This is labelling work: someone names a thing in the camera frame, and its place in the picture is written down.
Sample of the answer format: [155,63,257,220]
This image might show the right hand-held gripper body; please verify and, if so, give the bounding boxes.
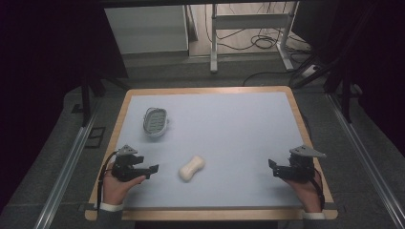
[280,144,328,183]

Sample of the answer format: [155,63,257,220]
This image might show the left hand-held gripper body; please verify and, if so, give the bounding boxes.
[110,144,152,183]

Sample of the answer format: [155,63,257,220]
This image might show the person's left hand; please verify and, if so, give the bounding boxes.
[102,161,147,206]

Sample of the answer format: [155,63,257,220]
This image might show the person's right hand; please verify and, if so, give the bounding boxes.
[284,167,323,214]

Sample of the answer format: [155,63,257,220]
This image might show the white bar of soap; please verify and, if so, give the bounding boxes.
[178,155,206,183]

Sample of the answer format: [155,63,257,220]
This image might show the white oval soap dish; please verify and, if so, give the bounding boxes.
[142,107,170,138]

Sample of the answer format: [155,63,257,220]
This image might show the pale blue table mat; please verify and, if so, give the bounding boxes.
[114,91,306,210]

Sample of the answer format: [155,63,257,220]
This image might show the black metal stand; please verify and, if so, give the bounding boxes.
[74,73,131,128]
[291,37,364,124]

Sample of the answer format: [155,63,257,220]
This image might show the white power strip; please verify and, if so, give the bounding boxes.
[300,64,321,79]

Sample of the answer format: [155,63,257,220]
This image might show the white cabinet panel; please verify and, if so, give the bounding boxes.
[104,5,190,55]

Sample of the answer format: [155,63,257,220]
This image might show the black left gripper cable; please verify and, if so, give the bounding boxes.
[96,150,119,212]

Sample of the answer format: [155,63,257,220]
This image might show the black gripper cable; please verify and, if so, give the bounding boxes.
[96,150,119,212]
[312,167,327,212]

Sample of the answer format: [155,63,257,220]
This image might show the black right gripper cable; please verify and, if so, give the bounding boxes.
[312,167,327,212]

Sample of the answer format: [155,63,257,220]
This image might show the black floor bracket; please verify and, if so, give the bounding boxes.
[84,126,107,149]

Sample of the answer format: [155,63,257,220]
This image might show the aluminium floor rail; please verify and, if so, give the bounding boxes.
[326,93,405,229]
[32,100,102,229]

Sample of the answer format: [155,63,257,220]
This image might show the black floor cables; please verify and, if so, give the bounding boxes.
[203,2,314,88]

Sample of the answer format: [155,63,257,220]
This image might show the white metal desk frame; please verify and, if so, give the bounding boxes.
[209,2,301,74]

